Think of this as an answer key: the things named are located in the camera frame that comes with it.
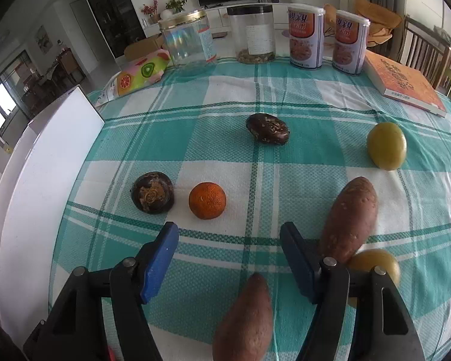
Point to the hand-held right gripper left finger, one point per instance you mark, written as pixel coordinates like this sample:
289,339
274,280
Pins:
159,261

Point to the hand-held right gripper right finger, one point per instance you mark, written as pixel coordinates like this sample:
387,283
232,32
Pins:
299,261

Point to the dark brown passion fruit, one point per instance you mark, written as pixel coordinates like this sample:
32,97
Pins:
267,129
152,197

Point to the brown sweet potato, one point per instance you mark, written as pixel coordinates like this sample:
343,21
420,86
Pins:
244,323
349,220

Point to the yellow round fruit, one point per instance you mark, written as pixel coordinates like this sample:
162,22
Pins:
368,261

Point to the orange mandarin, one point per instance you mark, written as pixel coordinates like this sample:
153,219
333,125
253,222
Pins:
207,200

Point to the white cardboard box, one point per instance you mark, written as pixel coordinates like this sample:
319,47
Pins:
41,180

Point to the yellow-green round fruit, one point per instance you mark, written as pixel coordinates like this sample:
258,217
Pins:
386,145

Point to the teal plaid tablecloth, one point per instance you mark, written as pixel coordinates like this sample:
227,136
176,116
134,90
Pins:
304,158

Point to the orange book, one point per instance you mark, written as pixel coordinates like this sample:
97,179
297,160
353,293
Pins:
402,79

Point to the brown cardboard box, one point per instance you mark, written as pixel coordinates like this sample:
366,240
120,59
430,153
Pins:
142,47

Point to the wooden dining table set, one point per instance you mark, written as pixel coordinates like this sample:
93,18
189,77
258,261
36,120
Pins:
69,64

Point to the glass jar with gold lid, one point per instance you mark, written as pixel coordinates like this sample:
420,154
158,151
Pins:
188,41

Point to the orange labelled can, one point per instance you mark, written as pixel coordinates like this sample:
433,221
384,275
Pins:
305,37
349,43

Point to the clear jar with black lid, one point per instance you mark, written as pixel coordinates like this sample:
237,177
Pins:
252,34

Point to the wooden dining chair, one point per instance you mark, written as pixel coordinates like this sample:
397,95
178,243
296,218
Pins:
423,50

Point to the white round vase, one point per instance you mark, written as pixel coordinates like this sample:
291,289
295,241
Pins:
166,14

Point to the white television cabinet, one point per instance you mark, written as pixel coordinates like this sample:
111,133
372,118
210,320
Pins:
218,17

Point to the red flowers in vase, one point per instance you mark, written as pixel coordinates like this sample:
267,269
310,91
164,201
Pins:
152,9

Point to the orange lounge chair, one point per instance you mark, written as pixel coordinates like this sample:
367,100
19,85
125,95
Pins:
376,18

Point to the dark glass cabinet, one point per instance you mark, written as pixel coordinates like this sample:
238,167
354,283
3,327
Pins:
110,11

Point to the leafy potted plant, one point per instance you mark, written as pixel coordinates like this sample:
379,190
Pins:
176,3

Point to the framed wall picture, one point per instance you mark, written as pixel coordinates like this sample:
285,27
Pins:
44,39

